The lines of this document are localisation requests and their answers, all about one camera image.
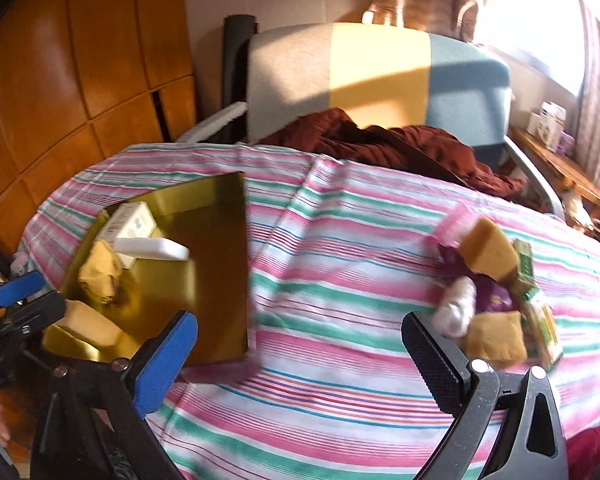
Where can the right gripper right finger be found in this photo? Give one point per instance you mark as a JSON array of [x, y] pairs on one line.
[[442, 365]]

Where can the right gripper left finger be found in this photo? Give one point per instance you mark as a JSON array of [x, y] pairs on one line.
[[159, 361]]

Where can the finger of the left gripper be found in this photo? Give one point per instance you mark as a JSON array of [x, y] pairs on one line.
[[20, 288]]

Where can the square yellow sponge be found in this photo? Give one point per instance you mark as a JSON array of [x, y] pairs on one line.
[[497, 338]]

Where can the clear plastic wrap ball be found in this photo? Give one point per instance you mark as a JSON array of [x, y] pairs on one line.
[[456, 308]]

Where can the purple snack packet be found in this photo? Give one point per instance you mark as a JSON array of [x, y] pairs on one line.
[[491, 296]]

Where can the yellow knitted sock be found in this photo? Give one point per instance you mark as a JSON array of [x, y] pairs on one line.
[[100, 274]]

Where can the green cracker packet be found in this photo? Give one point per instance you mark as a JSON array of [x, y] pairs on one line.
[[542, 324]]

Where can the green small box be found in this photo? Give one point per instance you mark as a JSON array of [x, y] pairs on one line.
[[523, 277]]

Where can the yellow sponge wedge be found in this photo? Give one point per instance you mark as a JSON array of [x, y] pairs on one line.
[[486, 250]]

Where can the white medicine box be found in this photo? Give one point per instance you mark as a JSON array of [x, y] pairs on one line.
[[130, 220]]

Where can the gold metal tin box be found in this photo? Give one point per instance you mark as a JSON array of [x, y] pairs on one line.
[[208, 216]]

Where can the striped bed sheet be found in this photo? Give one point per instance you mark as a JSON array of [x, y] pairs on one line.
[[338, 254]]

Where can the wooden side table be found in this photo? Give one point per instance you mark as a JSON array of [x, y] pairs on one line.
[[568, 173]]

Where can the wooden wardrobe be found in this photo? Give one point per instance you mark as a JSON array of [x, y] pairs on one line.
[[80, 81]]

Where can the white boxes on table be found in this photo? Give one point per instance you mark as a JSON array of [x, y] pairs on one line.
[[548, 126]]

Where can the dark red jacket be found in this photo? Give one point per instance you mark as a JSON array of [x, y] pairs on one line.
[[424, 150]]

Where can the tricolour armchair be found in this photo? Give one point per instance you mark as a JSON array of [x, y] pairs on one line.
[[379, 75]]

